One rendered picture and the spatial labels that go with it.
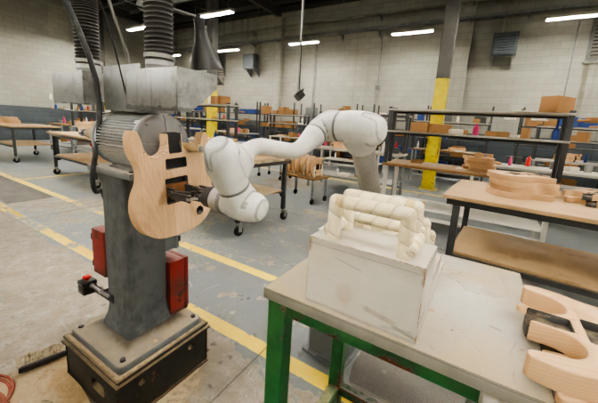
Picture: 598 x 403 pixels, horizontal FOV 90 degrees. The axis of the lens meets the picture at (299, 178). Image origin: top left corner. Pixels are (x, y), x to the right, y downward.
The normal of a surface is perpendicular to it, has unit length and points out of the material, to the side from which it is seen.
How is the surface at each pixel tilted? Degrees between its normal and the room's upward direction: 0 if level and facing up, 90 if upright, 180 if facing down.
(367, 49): 90
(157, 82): 90
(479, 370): 0
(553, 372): 90
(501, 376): 0
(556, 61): 90
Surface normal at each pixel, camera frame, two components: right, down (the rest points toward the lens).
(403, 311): -0.54, 0.12
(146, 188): 0.86, 0.12
